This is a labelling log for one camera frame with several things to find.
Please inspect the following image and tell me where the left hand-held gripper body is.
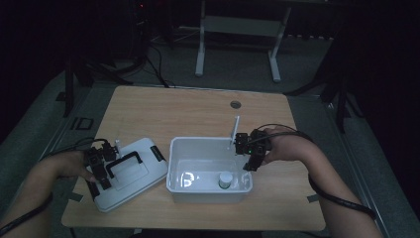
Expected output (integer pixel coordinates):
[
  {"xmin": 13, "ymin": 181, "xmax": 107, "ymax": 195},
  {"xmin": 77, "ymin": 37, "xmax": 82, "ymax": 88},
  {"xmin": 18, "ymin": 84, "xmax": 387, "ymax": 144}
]
[{"xmin": 85, "ymin": 139, "xmax": 124, "ymax": 174}]

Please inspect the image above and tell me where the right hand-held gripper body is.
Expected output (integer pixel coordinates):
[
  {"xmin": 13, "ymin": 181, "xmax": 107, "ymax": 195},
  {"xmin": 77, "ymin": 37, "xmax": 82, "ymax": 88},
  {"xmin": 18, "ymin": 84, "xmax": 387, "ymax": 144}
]
[{"xmin": 229, "ymin": 115, "xmax": 272, "ymax": 157}]

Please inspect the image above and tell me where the white bin lid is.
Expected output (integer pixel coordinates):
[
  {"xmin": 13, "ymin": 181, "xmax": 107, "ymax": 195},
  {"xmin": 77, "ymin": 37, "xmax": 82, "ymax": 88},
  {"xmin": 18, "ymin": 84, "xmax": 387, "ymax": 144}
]
[{"xmin": 86, "ymin": 137, "xmax": 168, "ymax": 213}]

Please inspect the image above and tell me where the small bottle with white cap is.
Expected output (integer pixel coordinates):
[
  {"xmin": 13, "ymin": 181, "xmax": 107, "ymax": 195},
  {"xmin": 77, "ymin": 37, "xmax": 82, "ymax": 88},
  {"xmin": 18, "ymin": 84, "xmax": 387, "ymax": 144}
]
[{"xmin": 217, "ymin": 171, "xmax": 234, "ymax": 190}]

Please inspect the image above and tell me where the white plastic storage box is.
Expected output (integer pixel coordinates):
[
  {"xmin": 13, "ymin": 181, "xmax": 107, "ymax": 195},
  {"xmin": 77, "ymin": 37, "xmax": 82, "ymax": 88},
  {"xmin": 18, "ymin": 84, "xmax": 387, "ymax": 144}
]
[{"xmin": 165, "ymin": 136, "xmax": 255, "ymax": 204}]

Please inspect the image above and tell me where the person's left hand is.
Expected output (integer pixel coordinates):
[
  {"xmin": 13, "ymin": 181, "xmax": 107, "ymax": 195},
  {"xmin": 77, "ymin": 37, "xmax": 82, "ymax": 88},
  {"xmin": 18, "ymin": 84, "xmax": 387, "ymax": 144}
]
[{"xmin": 49, "ymin": 150, "xmax": 98, "ymax": 183}]

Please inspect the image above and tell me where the person's right hand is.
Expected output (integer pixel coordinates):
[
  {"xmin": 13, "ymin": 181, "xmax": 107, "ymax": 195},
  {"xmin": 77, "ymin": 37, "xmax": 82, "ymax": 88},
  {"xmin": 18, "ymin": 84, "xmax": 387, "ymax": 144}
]
[{"xmin": 262, "ymin": 127, "xmax": 315, "ymax": 167}]

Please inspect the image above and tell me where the black metal stand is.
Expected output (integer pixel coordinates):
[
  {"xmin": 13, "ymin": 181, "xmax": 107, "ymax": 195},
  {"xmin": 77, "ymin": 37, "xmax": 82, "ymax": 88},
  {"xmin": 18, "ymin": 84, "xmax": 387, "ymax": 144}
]
[
  {"xmin": 62, "ymin": 56, "xmax": 133, "ymax": 118},
  {"xmin": 286, "ymin": 33, "xmax": 365, "ymax": 133}
]

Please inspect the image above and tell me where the black floor frame marker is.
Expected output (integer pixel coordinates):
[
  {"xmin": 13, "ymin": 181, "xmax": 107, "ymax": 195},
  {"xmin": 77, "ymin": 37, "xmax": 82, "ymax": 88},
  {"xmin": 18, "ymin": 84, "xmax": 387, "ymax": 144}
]
[{"xmin": 69, "ymin": 116, "xmax": 94, "ymax": 131}]

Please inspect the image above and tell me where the black floor cable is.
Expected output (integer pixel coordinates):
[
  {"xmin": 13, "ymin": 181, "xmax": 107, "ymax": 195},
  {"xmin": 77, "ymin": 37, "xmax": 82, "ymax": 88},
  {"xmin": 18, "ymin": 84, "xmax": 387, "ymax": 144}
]
[{"xmin": 145, "ymin": 46, "xmax": 176, "ymax": 89}]

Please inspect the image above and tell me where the white metal desk frame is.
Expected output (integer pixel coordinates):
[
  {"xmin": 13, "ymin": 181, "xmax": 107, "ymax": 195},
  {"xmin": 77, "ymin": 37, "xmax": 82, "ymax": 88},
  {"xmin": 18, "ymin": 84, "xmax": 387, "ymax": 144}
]
[{"xmin": 194, "ymin": 0, "xmax": 292, "ymax": 83}]

